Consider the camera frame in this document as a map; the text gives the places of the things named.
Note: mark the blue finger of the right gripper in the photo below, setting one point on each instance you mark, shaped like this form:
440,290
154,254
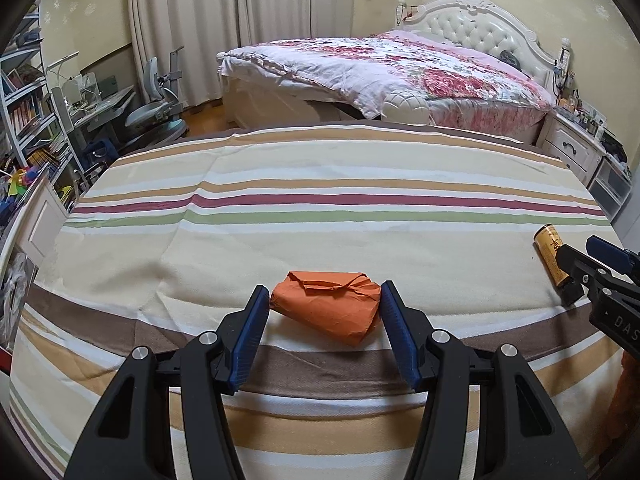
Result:
622,260

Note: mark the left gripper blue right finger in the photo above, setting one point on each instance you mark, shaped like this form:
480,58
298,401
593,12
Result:
407,353

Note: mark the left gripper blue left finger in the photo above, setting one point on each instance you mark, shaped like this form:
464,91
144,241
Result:
245,333

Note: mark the orange paper wrapper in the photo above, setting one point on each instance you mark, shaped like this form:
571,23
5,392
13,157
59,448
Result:
340,305

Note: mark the orange label dark bottle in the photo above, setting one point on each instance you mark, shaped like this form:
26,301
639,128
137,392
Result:
547,243

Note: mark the clear plastic drawer unit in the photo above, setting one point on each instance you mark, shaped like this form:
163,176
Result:
610,187

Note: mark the white two-drawer nightstand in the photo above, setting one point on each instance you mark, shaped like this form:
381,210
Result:
570,143

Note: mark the striped bed sheet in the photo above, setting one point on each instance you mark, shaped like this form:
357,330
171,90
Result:
169,241

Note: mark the grey office chair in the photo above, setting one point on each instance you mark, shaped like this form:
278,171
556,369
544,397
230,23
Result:
159,121

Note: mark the floral pink quilt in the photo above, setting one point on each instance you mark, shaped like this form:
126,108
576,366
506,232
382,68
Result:
396,75

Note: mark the grey study desk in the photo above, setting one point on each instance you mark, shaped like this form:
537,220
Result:
90,110

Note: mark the bookshelf with books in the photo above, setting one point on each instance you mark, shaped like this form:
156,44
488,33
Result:
33,140

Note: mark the beige curtains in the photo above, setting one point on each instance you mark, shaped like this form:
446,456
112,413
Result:
200,29

